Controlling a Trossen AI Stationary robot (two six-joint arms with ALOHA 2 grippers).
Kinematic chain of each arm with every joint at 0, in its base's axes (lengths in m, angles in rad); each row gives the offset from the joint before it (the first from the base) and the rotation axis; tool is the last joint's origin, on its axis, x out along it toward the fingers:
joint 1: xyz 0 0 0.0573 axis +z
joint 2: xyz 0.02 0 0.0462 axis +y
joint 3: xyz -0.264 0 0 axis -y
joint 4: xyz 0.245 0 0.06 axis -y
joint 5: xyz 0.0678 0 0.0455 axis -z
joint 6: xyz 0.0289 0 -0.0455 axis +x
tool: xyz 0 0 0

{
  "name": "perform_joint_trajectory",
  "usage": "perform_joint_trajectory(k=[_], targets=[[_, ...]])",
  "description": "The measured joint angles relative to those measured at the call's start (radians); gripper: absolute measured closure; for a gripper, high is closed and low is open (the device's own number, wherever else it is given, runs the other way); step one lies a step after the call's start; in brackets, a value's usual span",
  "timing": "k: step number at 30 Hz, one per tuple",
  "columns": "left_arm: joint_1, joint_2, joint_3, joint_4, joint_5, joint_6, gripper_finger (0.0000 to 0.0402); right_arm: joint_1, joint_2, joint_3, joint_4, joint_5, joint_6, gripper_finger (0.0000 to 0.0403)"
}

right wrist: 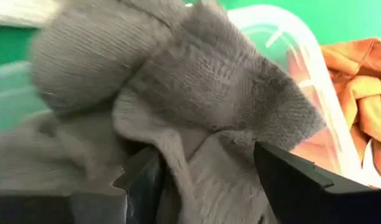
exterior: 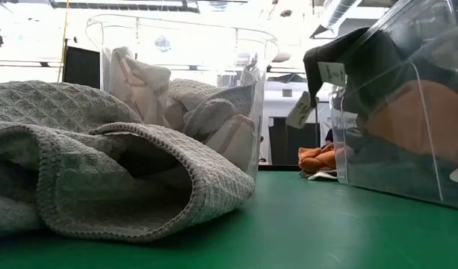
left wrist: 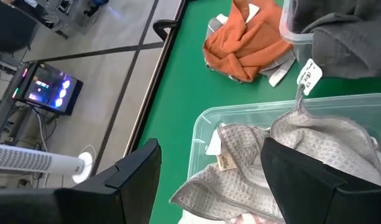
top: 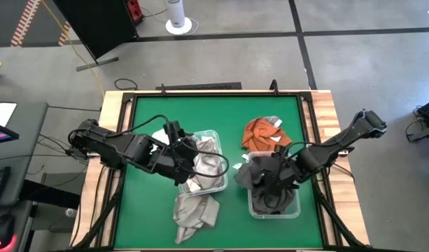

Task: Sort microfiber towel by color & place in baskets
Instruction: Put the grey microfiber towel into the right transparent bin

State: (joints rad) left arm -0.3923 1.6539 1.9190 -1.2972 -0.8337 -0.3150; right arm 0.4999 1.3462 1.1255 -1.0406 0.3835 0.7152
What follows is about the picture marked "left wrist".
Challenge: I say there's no grey waffle towel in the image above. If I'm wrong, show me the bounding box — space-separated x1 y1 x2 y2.
169 123 286 224
270 83 381 187

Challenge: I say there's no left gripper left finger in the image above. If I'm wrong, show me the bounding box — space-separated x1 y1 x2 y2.
0 138 162 224

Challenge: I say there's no black chair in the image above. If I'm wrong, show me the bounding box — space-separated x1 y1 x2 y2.
0 0 42 54

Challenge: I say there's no white fan cable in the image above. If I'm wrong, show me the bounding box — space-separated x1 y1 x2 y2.
80 144 98 158

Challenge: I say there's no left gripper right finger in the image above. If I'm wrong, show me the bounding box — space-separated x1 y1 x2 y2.
260 136 381 224

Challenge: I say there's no white tower fan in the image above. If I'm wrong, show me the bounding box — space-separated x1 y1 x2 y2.
0 142 94 184

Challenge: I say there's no grey desk frame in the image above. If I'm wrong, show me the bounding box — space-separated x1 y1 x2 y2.
0 60 34 144

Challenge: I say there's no black aluminium table frame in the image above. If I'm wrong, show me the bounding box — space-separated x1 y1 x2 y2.
123 0 187 158

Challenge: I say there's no black table clamp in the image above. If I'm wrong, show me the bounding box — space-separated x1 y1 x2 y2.
152 19 178 42

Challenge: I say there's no orange towel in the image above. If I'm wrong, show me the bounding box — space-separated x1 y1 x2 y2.
203 0 294 83

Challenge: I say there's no grey towel with white stripes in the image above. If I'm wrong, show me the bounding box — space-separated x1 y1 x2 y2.
205 12 297 88

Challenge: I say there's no white power cable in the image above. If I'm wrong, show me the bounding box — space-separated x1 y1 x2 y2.
34 110 50 153

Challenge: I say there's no computer tower with lights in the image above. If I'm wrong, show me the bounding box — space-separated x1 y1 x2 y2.
11 60 84 116

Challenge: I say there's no white handwritten paper tag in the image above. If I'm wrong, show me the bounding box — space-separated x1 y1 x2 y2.
296 58 323 96

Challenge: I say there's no white towel with red stripes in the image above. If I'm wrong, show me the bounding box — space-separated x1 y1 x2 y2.
226 212 273 224

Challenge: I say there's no clear plastic bin with label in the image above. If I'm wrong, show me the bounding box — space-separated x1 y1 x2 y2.
278 0 381 65

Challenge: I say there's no dark grey towel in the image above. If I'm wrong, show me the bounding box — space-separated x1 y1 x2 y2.
290 0 381 79

